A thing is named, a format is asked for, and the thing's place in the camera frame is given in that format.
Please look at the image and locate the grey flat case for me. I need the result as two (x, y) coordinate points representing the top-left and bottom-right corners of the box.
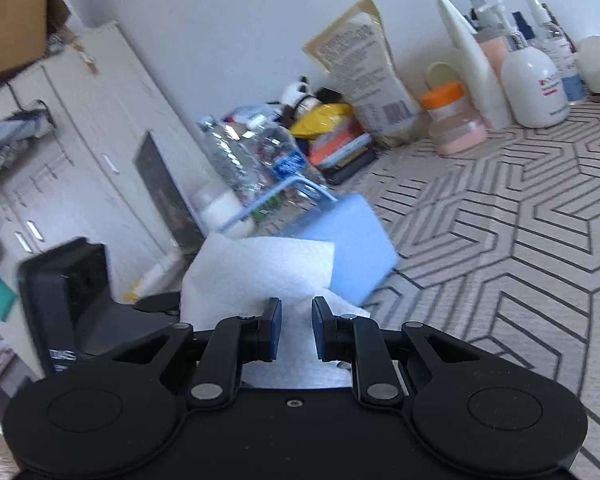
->
(315, 132), (374, 169)

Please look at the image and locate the white cleaning cloth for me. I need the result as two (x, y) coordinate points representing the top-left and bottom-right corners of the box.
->
(180, 232), (372, 391)

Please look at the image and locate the white and blue packet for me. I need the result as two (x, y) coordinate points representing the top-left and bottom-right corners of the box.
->
(225, 102), (282, 127)

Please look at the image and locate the white pump bottle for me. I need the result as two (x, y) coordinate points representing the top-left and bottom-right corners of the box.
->
(500, 12), (571, 129)

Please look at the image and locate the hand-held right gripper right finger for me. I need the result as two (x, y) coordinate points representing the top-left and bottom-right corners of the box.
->
(312, 296), (481, 405)

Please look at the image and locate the panda plush toy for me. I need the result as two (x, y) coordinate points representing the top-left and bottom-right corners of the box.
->
(279, 76), (317, 112)

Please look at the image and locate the tall white tube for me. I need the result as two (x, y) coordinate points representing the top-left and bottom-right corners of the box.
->
(432, 0), (514, 131)

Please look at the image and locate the pink compact case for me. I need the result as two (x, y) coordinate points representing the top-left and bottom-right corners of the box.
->
(427, 119), (489, 156)

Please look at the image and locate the jar with orange lid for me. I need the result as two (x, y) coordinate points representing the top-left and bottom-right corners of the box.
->
(421, 82), (474, 124)

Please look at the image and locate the white and yellow packet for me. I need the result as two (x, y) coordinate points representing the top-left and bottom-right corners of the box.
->
(125, 252), (187, 307)

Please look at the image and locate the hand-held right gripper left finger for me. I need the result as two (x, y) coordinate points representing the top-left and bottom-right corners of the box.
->
(112, 297), (283, 408)

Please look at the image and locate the clear spray bottle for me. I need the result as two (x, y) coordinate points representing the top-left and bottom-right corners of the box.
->
(525, 0), (589, 106)

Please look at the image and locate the large clear plastic bottle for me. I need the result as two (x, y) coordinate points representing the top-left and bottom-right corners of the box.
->
(197, 115), (282, 222)

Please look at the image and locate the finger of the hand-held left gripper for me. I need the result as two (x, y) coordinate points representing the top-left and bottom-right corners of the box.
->
(134, 291), (182, 317)

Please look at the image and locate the yellow snack packet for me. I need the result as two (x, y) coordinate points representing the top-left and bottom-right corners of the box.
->
(290, 102), (354, 139)

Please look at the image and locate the black cardboard box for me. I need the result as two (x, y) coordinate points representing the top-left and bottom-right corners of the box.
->
(132, 130), (207, 254)

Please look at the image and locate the light wooden wardrobe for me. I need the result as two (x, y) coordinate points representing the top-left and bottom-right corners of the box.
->
(0, 20), (217, 382)

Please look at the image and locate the black book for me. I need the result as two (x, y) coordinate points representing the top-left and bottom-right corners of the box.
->
(322, 150), (380, 186)

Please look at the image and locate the small water bottle blue label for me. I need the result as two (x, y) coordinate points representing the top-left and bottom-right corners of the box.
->
(247, 115), (332, 202)

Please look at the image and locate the brown cardboard box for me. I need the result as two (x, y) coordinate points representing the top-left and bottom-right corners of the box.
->
(0, 0), (74, 97)

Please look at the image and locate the black wire door rack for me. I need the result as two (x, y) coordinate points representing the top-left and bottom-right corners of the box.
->
(0, 100), (77, 187)

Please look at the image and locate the white jar with pink lid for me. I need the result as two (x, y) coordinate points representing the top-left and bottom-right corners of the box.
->
(192, 182), (257, 239)

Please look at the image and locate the beige stand-up pouch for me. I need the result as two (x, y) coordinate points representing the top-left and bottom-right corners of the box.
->
(302, 0), (424, 149)

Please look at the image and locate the pink pump bottle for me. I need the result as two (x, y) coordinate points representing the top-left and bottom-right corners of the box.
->
(475, 0), (519, 69)

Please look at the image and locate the geometric patterned tablecloth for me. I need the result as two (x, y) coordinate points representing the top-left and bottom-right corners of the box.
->
(260, 100), (600, 480)

